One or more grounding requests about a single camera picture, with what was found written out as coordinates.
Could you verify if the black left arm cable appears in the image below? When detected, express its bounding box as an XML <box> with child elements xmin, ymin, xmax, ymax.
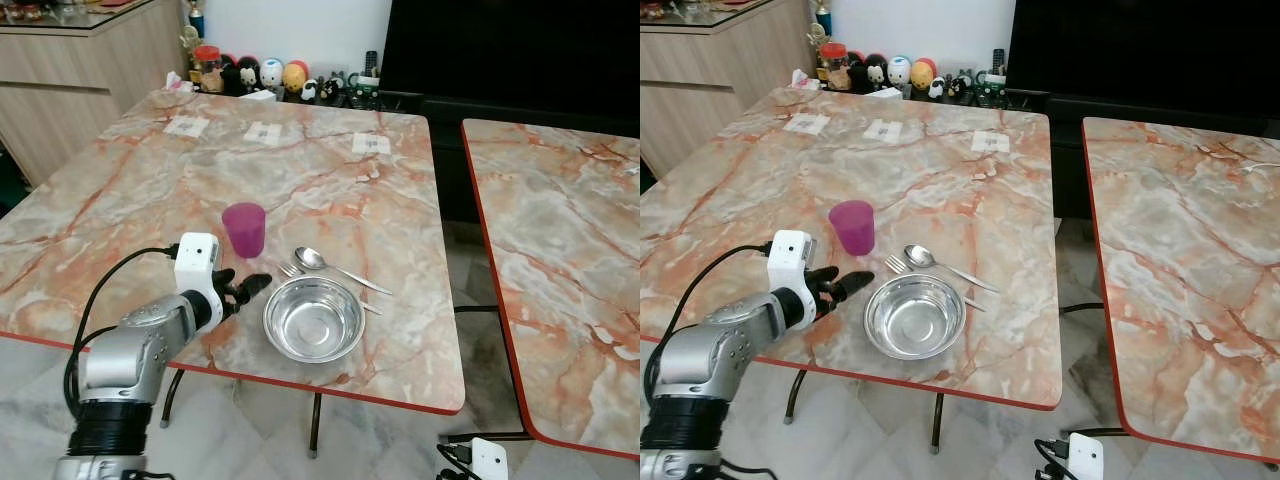
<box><xmin>642</xmin><ymin>243</ymin><xmax>773</xmax><ymax>406</ymax></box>
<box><xmin>64</xmin><ymin>246</ymin><xmax>181</xmax><ymax>421</ymax></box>

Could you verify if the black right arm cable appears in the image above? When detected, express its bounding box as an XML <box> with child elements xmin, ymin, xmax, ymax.
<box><xmin>1034</xmin><ymin>437</ymin><xmax>1073</xmax><ymax>480</ymax></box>
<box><xmin>436</xmin><ymin>442</ymin><xmax>475</xmax><ymax>480</ymax></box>

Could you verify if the steel fork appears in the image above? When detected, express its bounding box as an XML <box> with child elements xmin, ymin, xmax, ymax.
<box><xmin>885</xmin><ymin>255</ymin><xmax>987</xmax><ymax>313</ymax></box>
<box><xmin>277</xmin><ymin>261</ymin><xmax>384</xmax><ymax>317</ymax></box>

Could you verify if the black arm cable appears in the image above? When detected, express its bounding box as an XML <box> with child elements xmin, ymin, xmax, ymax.
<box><xmin>1034</xmin><ymin>437</ymin><xmax>1073</xmax><ymax>480</ymax></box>
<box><xmin>64</xmin><ymin>246</ymin><xmax>181</xmax><ymax>421</ymax></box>
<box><xmin>642</xmin><ymin>243</ymin><xmax>773</xmax><ymax>406</ymax></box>
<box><xmin>436</xmin><ymin>442</ymin><xmax>475</xmax><ymax>480</ymax></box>

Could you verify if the red lid jar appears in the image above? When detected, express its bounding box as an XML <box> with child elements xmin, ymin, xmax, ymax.
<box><xmin>818</xmin><ymin>42</ymin><xmax>849</xmax><ymax>91</ymax></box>
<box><xmin>193</xmin><ymin>44</ymin><xmax>224</xmax><ymax>93</ymax></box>

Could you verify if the black mouse plush toy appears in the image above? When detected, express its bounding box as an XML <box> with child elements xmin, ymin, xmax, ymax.
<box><xmin>846</xmin><ymin>52</ymin><xmax>889</xmax><ymax>94</ymax></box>
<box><xmin>220</xmin><ymin>55</ymin><xmax>263</xmax><ymax>97</ymax></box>

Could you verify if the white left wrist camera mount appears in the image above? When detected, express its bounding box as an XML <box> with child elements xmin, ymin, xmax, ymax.
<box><xmin>174</xmin><ymin>232</ymin><xmax>224</xmax><ymax>303</ymax></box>
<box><xmin>766</xmin><ymin>229</ymin><xmax>820</xmax><ymax>301</ymax></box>

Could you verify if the light wood cabinet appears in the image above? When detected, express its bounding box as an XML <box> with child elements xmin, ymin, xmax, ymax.
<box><xmin>640</xmin><ymin>0</ymin><xmax>817</xmax><ymax>183</ymax></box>
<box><xmin>0</xmin><ymin>0</ymin><xmax>193</xmax><ymax>189</ymax></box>

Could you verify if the purple plastic cup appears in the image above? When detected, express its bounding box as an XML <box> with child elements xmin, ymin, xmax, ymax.
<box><xmin>829</xmin><ymin>200</ymin><xmax>876</xmax><ymax>256</ymax></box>
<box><xmin>222</xmin><ymin>202</ymin><xmax>268</xmax><ymax>259</ymax></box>

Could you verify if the stainless steel bowl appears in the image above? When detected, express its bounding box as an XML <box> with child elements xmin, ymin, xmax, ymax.
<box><xmin>263</xmin><ymin>276</ymin><xmax>367</xmax><ymax>364</ymax></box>
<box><xmin>864</xmin><ymin>273</ymin><xmax>968</xmax><ymax>362</ymax></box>

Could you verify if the steel spoon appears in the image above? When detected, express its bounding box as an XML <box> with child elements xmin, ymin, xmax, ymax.
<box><xmin>904</xmin><ymin>244</ymin><xmax>1002</xmax><ymax>294</ymax></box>
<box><xmin>295</xmin><ymin>247</ymin><xmax>394</xmax><ymax>297</ymax></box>

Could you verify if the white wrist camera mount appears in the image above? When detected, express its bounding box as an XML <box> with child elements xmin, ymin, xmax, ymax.
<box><xmin>469</xmin><ymin>437</ymin><xmax>509</xmax><ymax>480</ymax></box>
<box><xmin>766</xmin><ymin>229</ymin><xmax>820</xmax><ymax>301</ymax></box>
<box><xmin>174</xmin><ymin>232</ymin><xmax>224</xmax><ymax>303</ymax></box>
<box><xmin>1067</xmin><ymin>431</ymin><xmax>1107</xmax><ymax>480</ymax></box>

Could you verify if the black television screen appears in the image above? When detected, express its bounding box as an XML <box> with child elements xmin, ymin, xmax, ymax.
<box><xmin>1004</xmin><ymin>0</ymin><xmax>1280</xmax><ymax>103</ymax></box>
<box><xmin>379</xmin><ymin>0</ymin><xmax>641</xmax><ymax>103</ymax></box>

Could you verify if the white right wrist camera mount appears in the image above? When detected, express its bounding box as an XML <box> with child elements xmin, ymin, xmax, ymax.
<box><xmin>469</xmin><ymin>437</ymin><xmax>509</xmax><ymax>480</ymax></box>
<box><xmin>1067</xmin><ymin>431</ymin><xmax>1107</xmax><ymax>480</ymax></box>

